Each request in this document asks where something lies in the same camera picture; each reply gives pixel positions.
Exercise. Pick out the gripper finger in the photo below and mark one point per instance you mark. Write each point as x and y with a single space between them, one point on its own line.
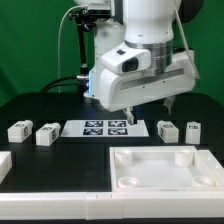
168 103
130 117

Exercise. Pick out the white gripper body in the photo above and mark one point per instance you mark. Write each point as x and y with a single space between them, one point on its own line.
122 91

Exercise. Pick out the white square tabletop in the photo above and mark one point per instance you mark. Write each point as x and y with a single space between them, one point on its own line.
164 168

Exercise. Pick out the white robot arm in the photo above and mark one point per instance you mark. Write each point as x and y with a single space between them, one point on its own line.
137 24

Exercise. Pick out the white marker sheet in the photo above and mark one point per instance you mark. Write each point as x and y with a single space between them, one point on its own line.
104 128

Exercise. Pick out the white U-shaped obstacle fence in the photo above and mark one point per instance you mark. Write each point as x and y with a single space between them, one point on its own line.
111 205

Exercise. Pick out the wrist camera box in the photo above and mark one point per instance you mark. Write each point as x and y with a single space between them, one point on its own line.
123 61

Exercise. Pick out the black camera stand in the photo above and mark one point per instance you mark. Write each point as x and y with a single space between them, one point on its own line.
81 43

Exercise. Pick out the mounted camera on stand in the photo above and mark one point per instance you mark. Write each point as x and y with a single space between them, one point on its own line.
99 9

